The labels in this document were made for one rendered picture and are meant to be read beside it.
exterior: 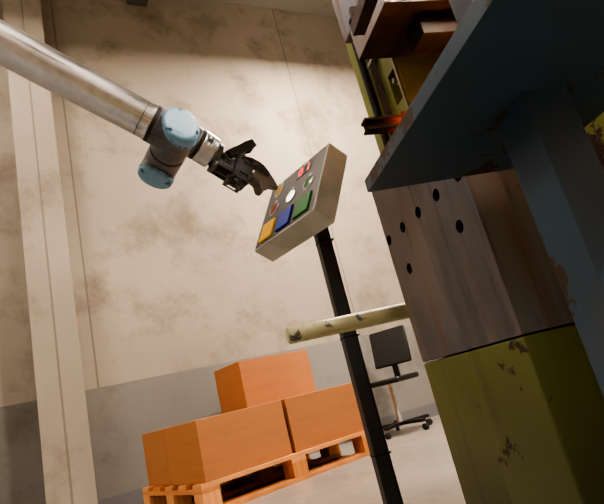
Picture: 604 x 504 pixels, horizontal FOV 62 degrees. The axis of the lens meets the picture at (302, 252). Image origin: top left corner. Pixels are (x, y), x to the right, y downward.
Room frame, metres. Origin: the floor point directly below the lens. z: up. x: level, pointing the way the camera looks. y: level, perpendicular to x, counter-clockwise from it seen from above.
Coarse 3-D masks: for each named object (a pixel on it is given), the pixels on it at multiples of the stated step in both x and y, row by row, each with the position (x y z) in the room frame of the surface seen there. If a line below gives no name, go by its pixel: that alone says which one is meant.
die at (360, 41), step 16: (384, 0) 0.98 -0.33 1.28; (400, 0) 0.99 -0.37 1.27; (416, 0) 1.01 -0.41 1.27; (432, 0) 1.02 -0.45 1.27; (384, 16) 1.03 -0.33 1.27; (400, 16) 1.04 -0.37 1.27; (368, 32) 1.09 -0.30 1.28; (384, 32) 1.09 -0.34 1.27; (400, 32) 1.10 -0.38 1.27; (368, 48) 1.14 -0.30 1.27; (384, 48) 1.15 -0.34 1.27; (400, 48) 1.17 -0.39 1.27
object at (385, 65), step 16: (352, 48) 1.48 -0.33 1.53; (352, 64) 1.51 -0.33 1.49; (384, 64) 1.32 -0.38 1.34; (400, 64) 1.28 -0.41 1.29; (416, 64) 1.29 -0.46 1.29; (432, 64) 1.30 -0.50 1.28; (384, 80) 1.35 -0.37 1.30; (416, 80) 1.28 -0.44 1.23; (400, 96) 1.34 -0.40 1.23; (368, 112) 1.51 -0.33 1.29; (400, 112) 1.32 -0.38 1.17
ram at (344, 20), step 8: (336, 0) 1.19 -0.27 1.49; (344, 0) 1.15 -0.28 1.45; (352, 0) 1.11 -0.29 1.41; (336, 8) 1.21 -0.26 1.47; (344, 8) 1.17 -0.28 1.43; (344, 16) 1.18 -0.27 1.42; (344, 24) 1.19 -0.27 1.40; (344, 32) 1.21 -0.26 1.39; (344, 40) 1.22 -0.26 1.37; (352, 40) 1.22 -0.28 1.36
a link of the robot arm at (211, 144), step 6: (210, 138) 1.20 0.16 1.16; (216, 138) 1.22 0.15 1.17; (204, 144) 1.20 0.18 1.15; (210, 144) 1.21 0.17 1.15; (216, 144) 1.22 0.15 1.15; (204, 150) 1.21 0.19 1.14; (210, 150) 1.21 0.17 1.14; (216, 150) 1.22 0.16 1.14; (198, 156) 1.22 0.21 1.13; (204, 156) 1.22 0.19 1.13; (210, 156) 1.22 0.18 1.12; (198, 162) 1.24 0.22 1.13; (204, 162) 1.24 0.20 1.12; (210, 162) 1.25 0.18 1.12
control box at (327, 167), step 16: (320, 160) 1.46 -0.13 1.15; (336, 160) 1.47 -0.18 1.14; (304, 176) 1.52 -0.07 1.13; (320, 176) 1.42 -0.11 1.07; (336, 176) 1.45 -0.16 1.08; (272, 192) 1.70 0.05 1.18; (288, 192) 1.58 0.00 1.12; (304, 192) 1.47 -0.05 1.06; (320, 192) 1.40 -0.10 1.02; (336, 192) 1.44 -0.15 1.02; (320, 208) 1.39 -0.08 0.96; (336, 208) 1.43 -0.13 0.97; (288, 224) 1.47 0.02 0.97; (304, 224) 1.44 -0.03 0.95; (320, 224) 1.43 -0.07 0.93; (272, 240) 1.55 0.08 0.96; (288, 240) 1.53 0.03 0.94; (304, 240) 1.52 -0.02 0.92; (272, 256) 1.64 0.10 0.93
